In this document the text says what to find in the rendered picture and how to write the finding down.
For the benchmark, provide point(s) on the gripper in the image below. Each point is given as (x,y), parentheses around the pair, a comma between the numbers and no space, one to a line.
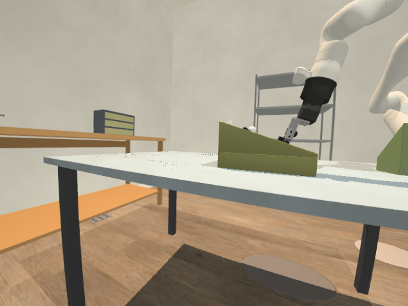
(319,85)

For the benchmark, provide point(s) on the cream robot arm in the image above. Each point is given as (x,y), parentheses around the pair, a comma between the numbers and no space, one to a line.
(348,20)

